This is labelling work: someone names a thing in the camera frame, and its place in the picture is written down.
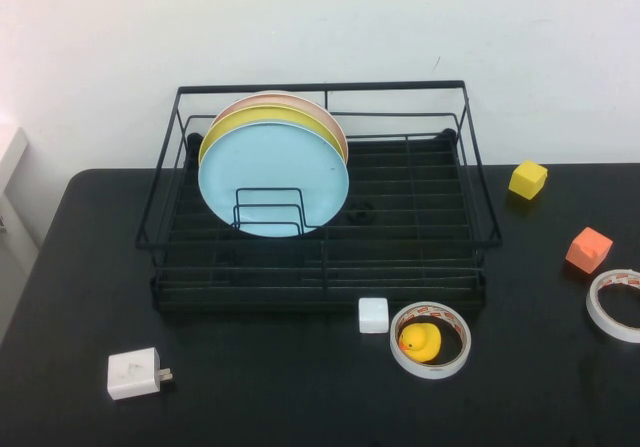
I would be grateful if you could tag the yellow rubber duck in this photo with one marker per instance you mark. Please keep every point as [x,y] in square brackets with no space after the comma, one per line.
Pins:
[425,342]

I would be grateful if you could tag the white cabinet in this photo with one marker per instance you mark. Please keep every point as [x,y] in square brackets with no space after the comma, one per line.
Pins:
[10,162]

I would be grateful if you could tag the white tape roll around duck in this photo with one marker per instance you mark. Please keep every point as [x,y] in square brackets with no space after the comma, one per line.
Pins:
[430,370]

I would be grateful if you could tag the white power adapter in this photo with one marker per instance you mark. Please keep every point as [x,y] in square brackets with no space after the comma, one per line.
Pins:
[132,373]

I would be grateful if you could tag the white tape roll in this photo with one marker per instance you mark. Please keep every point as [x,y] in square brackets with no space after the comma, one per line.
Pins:
[591,309]

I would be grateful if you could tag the light blue plate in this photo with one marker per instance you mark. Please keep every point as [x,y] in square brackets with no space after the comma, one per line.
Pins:
[270,177]

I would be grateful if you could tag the yellow plate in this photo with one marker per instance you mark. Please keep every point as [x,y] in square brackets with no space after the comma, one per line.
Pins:
[270,115]

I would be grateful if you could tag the pink plate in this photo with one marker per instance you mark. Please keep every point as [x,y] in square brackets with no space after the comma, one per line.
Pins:
[300,102]

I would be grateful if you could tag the white cube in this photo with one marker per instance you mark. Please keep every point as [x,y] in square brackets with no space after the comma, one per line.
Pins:
[373,314]

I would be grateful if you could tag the orange cube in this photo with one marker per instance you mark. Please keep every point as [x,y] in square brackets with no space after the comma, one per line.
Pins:
[587,249]

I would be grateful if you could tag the yellow cube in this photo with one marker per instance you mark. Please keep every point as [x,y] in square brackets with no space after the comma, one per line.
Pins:
[527,179]

